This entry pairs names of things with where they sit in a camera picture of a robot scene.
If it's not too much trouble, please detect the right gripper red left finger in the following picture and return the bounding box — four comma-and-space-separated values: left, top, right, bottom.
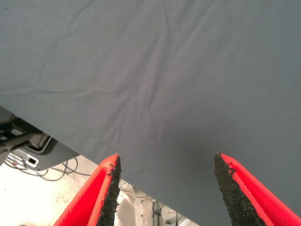
53, 154, 122, 226

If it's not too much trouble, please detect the black floor cable bundle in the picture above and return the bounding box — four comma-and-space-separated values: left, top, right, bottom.
151, 199, 166, 226

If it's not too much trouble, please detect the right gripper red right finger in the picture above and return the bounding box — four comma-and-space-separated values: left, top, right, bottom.
213, 152, 301, 226

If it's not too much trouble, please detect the black metal frame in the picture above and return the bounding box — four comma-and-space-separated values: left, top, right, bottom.
0, 117, 45, 153

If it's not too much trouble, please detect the dark grey base panel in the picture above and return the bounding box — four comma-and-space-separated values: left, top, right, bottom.
9, 136, 80, 172

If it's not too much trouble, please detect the dark grey table cloth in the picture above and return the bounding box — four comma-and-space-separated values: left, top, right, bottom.
0, 0, 301, 226

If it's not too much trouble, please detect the white port plate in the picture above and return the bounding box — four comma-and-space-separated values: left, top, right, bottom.
9, 152, 40, 169

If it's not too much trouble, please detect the silver metal rail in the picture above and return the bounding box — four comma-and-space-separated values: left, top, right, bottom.
175, 218, 198, 226

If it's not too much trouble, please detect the thin grey floor cable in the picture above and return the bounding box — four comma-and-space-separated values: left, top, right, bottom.
4, 157, 92, 182

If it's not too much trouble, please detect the white crumpled plastic sheet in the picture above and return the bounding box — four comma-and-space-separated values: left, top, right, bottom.
116, 180, 151, 226

